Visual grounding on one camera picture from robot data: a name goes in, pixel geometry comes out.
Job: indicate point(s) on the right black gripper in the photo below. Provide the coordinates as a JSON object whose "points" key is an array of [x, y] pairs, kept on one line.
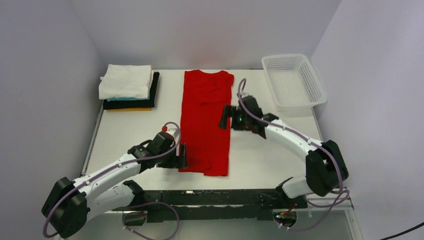
{"points": [[229, 111]]}

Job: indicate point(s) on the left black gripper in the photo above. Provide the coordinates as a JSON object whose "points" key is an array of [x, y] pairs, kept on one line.
{"points": [[175, 162]]}

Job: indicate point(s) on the red t-shirt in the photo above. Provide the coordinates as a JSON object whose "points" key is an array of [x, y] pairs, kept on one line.
{"points": [[207, 145]]}

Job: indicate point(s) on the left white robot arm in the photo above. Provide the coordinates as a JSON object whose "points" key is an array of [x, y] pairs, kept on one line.
{"points": [[72, 203]]}

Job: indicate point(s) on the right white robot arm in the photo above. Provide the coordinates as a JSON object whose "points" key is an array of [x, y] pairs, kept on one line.
{"points": [[235, 143]]}

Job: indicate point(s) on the black folded t-shirt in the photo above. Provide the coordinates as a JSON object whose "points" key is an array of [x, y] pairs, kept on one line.
{"points": [[132, 104]]}

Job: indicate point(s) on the teal folded t-shirt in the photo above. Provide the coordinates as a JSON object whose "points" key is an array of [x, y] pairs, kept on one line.
{"points": [[126, 99]]}

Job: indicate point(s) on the yellow folded t-shirt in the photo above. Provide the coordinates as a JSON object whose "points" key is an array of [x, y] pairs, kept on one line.
{"points": [[138, 109]]}

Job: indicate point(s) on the white plastic basket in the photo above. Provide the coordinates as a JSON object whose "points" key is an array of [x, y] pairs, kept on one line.
{"points": [[292, 82]]}

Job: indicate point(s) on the white folded t-shirt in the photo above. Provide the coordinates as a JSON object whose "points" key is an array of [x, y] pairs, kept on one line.
{"points": [[125, 81]]}

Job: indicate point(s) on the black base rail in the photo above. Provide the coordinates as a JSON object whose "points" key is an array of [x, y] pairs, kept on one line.
{"points": [[226, 204]]}

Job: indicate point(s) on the aluminium frame rail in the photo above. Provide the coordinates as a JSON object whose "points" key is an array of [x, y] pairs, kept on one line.
{"points": [[332, 200]]}

